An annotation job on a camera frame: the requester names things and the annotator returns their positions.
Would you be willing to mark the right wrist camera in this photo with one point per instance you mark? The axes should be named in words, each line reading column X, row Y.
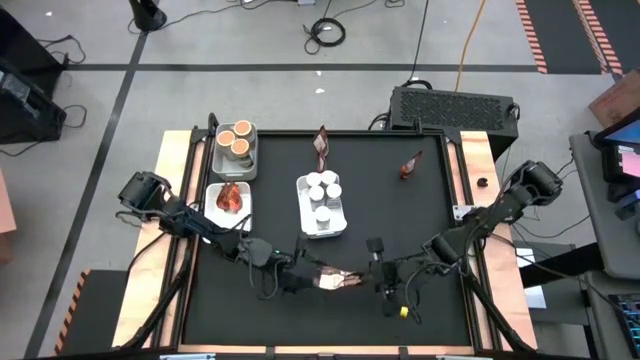
column 375, row 247

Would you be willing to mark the dark cabinet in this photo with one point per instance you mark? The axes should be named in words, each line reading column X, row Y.
column 25, row 40

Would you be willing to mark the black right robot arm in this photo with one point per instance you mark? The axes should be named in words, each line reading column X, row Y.
column 505, row 205

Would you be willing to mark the brown cardboard box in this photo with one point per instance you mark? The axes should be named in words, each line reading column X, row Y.
column 620, row 97

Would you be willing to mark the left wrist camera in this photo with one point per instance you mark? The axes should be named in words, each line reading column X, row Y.
column 301, row 245

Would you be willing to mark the white-lid bagel seasoning jar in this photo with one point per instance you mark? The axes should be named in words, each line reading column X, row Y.
column 313, row 178
column 316, row 192
column 334, row 190
column 328, row 176
column 323, row 214

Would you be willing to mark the yellow tag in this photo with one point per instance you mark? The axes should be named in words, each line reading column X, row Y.
column 403, row 311

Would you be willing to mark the black computer case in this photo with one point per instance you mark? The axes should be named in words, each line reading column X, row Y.
column 450, row 110

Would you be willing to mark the black stand base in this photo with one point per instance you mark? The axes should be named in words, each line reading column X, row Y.
column 147, row 15

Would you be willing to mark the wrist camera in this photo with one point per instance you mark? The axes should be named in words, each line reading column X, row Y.
column 375, row 247
column 301, row 245

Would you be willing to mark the white plastic bin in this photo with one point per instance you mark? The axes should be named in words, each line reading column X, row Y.
column 242, row 192
column 222, row 170
column 305, row 225

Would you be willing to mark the black equipment case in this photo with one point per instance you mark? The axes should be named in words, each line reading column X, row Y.
column 25, row 107

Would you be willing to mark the computer monitor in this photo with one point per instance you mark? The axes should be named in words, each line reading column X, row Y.
column 625, row 150

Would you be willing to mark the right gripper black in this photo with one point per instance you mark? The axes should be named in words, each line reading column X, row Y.
column 392, row 280

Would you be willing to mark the grey desk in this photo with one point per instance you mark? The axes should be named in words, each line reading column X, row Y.
column 600, row 225

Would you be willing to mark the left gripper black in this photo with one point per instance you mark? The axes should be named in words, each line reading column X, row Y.
column 296, row 275

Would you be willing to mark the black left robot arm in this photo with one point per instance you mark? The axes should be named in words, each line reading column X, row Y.
column 190, row 222

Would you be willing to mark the black mat orange striped edge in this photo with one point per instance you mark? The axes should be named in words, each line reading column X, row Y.
column 565, row 35
column 100, row 310
column 625, row 30

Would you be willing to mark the black desk leg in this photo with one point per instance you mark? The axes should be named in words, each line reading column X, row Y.
column 560, row 265

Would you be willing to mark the gold-lid furikake jar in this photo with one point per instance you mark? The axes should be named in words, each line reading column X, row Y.
column 226, row 138
column 243, row 128
column 240, row 148

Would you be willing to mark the backlit keyboard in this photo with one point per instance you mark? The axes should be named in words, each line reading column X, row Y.
column 630, row 320

